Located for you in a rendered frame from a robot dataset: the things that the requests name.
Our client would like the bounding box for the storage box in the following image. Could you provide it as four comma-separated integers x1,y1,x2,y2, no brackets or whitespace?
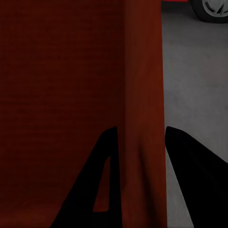
0,0,167,228

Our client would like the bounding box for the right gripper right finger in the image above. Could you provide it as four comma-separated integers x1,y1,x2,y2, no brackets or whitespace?
165,126,228,228

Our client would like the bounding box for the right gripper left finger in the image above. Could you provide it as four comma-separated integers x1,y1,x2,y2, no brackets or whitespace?
50,126,123,228

